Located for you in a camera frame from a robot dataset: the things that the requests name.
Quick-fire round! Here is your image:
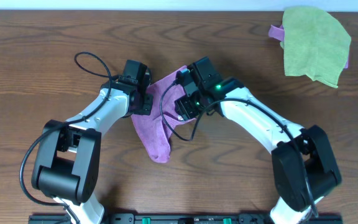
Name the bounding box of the purple microfiber cloth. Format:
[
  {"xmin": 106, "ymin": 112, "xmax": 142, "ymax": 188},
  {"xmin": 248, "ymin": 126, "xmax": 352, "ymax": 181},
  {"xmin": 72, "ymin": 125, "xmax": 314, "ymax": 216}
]
[{"xmin": 131, "ymin": 72, "xmax": 187, "ymax": 163}]

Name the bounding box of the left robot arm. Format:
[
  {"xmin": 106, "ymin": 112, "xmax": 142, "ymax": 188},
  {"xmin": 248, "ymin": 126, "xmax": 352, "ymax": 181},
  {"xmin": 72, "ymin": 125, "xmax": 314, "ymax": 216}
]
[{"xmin": 31, "ymin": 60, "xmax": 153, "ymax": 223}]

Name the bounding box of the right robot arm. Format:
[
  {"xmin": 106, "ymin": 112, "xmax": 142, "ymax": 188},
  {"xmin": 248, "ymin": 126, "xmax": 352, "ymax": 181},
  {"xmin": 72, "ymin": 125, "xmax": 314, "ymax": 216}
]
[{"xmin": 174, "ymin": 57, "xmax": 342, "ymax": 223}]

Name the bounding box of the green microfiber cloth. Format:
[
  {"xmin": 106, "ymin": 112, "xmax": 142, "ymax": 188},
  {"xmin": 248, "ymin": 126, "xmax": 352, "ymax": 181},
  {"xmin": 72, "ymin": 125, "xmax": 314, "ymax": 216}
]
[{"xmin": 281, "ymin": 6, "xmax": 351, "ymax": 88}]

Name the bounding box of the left black cable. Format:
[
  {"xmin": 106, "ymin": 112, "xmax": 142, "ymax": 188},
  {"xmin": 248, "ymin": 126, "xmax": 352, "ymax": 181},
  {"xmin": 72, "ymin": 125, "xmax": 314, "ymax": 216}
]
[{"xmin": 19, "ymin": 51, "xmax": 154, "ymax": 224}]

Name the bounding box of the black cable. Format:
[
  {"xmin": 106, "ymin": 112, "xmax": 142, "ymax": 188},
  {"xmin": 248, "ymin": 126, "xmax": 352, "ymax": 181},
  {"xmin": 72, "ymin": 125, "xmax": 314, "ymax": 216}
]
[
  {"xmin": 19, "ymin": 51, "xmax": 154, "ymax": 224},
  {"xmin": 159, "ymin": 79, "xmax": 319, "ymax": 218}
]

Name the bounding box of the right black cable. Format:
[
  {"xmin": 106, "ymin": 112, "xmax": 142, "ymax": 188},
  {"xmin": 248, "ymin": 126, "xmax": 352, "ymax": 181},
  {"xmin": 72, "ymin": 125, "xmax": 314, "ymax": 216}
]
[{"xmin": 159, "ymin": 79, "xmax": 319, "ymax": 218}]

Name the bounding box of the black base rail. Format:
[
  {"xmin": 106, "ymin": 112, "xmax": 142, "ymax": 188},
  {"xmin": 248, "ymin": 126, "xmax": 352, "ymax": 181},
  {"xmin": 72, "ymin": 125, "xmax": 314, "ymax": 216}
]
[{"xmin": 28, "ymin": 213, "xmax": 344, "ymax": 224}]

